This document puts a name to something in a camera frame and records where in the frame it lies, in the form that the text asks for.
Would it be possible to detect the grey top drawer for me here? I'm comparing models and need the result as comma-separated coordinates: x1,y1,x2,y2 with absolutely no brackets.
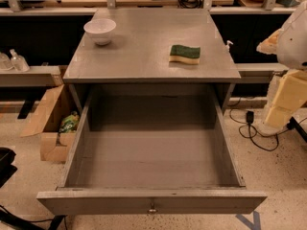
37,84,267,215

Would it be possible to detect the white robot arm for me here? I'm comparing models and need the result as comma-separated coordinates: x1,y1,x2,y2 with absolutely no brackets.
256,1,307,70

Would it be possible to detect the grey wooden drawer cabinet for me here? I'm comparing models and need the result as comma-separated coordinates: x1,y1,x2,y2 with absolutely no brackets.
64,8,240,107

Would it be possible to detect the small white pump bottle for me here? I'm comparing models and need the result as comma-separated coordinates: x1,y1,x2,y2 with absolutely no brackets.
225,40,233,52

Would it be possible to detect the green yellow sponge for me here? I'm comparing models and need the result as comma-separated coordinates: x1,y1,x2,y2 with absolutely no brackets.
169,45,201,65

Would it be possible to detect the white ceramic bowl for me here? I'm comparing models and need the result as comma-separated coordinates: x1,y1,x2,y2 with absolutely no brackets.
83,18,116,45

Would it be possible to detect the green snack bag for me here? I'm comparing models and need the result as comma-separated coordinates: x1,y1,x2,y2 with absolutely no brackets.
59,111,80,133

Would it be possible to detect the cardboard box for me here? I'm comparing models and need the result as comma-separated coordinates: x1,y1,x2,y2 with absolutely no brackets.
20,85,77,162

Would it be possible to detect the clear sanitizer bottle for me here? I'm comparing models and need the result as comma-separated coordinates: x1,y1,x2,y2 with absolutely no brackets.
10,49,30,72

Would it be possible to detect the clear plastic bottle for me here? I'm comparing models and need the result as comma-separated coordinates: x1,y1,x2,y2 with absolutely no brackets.
0,52,13,71

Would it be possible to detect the black object at left edge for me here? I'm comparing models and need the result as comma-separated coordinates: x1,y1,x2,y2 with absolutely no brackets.
0,147,17,188

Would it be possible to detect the black floor stand base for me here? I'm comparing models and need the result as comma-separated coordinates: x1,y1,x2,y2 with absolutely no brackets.
0,205,68,230

